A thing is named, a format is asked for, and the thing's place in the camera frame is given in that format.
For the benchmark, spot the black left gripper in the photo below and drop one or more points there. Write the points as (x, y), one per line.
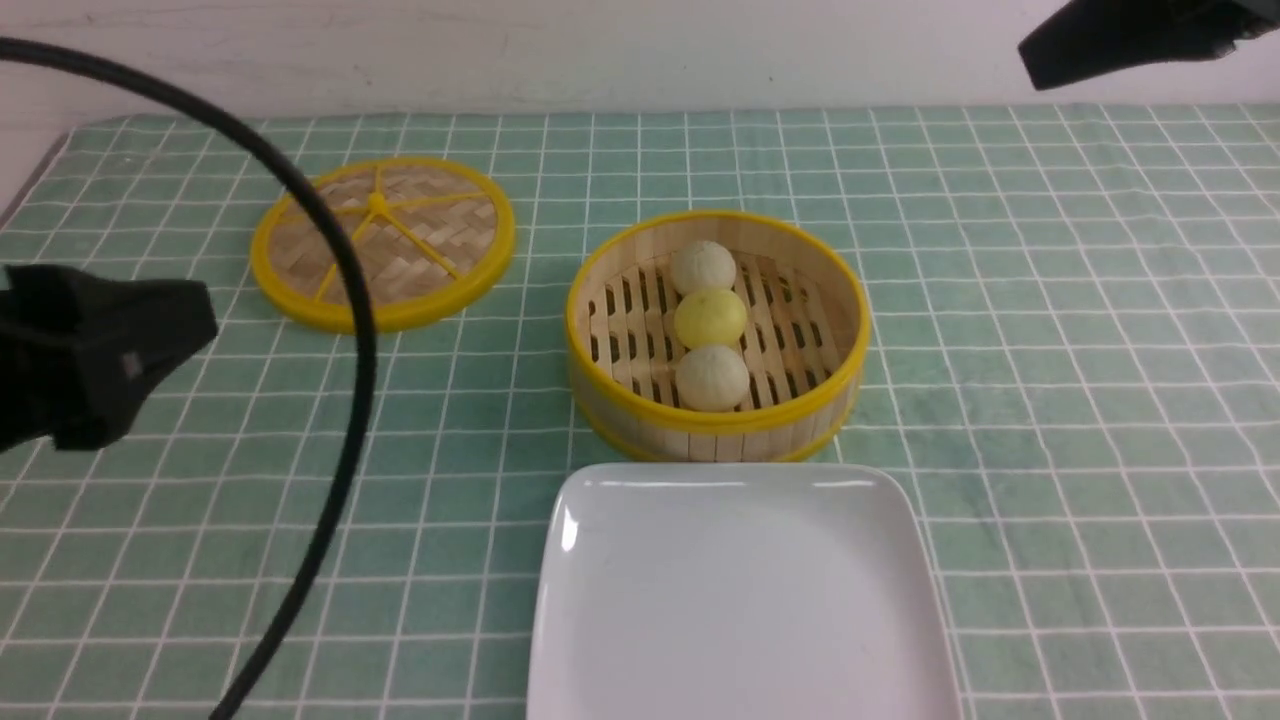
(80, 353)

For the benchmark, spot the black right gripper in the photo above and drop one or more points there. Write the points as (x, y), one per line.
(1090, 39)

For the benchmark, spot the white steamed bun back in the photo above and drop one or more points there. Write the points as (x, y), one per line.
(702, 265)

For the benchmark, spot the white steamed bun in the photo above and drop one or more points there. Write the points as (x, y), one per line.
(712, 379)
(702, 265)

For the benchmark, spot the yellow steamed bun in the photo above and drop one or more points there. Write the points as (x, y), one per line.
(710, 318)

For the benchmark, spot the white steamed bun front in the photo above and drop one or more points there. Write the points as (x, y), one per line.
(712, 379)

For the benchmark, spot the white square plate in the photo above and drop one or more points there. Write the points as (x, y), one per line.
(680, 590)

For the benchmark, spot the green checkered tablecloth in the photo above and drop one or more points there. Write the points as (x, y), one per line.
(1074, 378)

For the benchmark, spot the yellow bamboo steamer lid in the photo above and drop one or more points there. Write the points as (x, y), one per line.
(432, 236)

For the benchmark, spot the yellow-rimmed bamboo steamer basket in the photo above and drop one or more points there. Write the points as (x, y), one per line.
(805, 344)

